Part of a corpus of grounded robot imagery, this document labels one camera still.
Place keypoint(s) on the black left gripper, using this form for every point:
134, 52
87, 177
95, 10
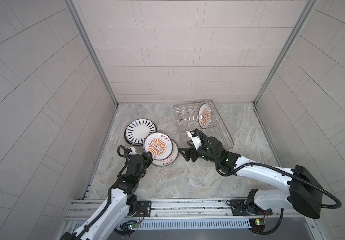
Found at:
147, 160

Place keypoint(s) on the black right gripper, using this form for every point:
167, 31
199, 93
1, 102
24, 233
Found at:
188, 151

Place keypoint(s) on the large orange sunburst plate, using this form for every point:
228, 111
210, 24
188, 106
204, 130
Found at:
170, 159

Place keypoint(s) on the white blue leaf plate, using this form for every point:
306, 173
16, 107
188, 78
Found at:
136, 132

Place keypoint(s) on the white plate orange sunburst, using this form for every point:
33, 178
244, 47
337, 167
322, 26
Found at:
204, 116

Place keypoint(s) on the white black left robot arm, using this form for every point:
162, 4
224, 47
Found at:
120, 202

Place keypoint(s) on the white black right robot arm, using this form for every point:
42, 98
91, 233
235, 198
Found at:
297, 191

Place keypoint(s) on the left green circuit board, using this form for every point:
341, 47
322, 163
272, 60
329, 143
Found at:
128, 228

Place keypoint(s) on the green circuit board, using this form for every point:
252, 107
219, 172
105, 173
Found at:
128, 228
257, 225

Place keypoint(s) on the white slotted vent strip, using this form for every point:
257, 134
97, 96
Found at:
191, 224

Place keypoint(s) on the right green circuit board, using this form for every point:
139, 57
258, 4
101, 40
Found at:
257, 225

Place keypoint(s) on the metal wire dish rack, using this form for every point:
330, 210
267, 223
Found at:
187, 120

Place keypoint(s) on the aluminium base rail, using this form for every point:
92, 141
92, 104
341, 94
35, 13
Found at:
214, 208

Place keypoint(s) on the aluminium corner post left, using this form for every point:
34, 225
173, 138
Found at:
70, 7

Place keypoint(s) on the aluminium corner post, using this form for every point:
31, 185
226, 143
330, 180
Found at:
70, 7
305, 14

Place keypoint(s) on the aluminium corner post right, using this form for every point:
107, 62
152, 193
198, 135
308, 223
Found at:
305, 14

